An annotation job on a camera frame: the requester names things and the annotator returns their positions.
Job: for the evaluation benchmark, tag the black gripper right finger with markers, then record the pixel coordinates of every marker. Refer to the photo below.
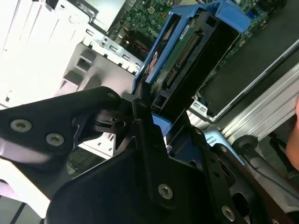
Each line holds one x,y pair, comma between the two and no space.
210,163

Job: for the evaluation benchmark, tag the person's left hand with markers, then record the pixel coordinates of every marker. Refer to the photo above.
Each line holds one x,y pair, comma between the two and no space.
294,140

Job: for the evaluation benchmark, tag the hard disk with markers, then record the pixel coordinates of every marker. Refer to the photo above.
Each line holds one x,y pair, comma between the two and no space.
194,70

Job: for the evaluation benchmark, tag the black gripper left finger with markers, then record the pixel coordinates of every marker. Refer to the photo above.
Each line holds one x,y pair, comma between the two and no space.
35,116

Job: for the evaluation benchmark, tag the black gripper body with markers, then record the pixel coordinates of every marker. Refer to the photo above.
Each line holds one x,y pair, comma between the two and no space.
105,198

